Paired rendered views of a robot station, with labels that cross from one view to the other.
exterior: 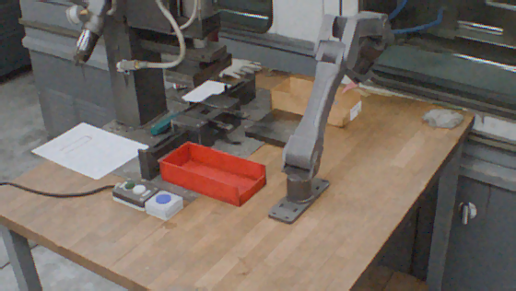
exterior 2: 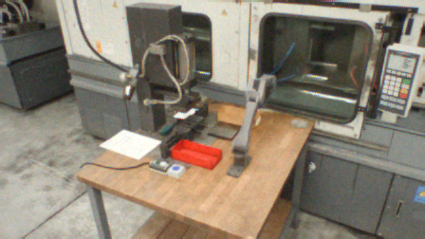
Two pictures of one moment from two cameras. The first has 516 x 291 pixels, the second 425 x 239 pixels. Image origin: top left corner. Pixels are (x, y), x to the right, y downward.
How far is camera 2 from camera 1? 29 cm
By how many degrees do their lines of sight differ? 7
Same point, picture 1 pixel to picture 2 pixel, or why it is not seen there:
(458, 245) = (306, 183)
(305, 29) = (229, 80)
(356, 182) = (264, 156)
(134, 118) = (151, 127)
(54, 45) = (90, 84)
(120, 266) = (160, 203)
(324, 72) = (250, 106)
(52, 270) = not seen: hidden behind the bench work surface
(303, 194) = (242, 163)
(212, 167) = (194, 151)
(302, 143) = (241, 139)
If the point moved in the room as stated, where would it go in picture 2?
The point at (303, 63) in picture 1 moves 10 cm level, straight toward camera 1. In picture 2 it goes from (228, 96) to (229, 101)
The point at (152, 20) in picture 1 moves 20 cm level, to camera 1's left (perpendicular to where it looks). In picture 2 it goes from (163, 80) to (127, 82)
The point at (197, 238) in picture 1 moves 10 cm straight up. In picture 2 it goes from (195, 186) to (194, 170)
